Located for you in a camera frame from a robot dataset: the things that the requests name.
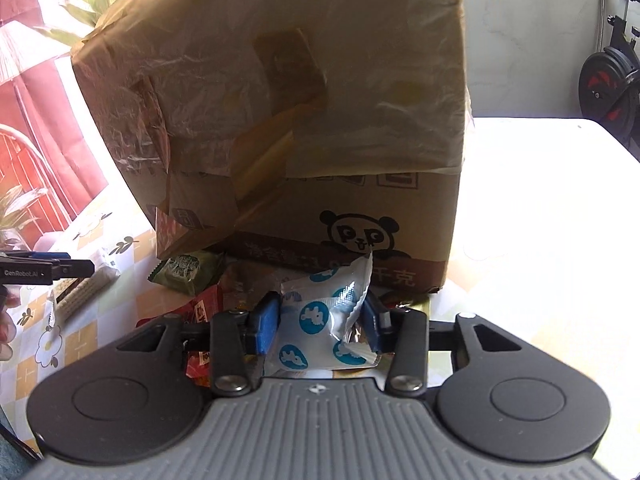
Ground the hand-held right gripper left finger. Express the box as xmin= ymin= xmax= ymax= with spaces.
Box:
xmin=115 ymin=291 xmax=282 ymax=397

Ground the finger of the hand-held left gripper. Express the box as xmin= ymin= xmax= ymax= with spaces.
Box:
xmin=49 ymin=257 xmax=96 ymax=281

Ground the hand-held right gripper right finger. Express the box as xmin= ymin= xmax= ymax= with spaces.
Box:
xmin=362 ymin=296 xmax=527 ymax=395

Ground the white striped snack packet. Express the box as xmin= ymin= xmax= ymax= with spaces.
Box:
xmin=47 ymin=247 xmax=121 ymax=321

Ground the white packet with blue print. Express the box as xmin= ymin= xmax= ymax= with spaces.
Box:
xmin=262 ymin=252 xmax=383 ymax=376

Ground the cardboard box with plastic liner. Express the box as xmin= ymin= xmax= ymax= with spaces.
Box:
xmin=70 ymin=0 xmax=476 ymax=306

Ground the person's left hand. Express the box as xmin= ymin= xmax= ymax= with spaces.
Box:
xmin=0 ymin=287 xmax=18 ymax=361

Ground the red snack packet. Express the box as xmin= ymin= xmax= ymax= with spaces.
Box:
xmin=137 ymin=285 xmax=226 ymax=388

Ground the small dark green packet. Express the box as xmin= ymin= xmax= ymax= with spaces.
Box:
xmin=147 ymin=252 xmax=226 ymax=296

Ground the black exercise bike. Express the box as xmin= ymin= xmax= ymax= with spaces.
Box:
xmin=577 ymin=0 xmax=640 ymax=161

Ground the printed wall cloth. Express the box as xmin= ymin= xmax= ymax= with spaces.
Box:
xmin=0 ymin=0 xmax=166 ymax=256

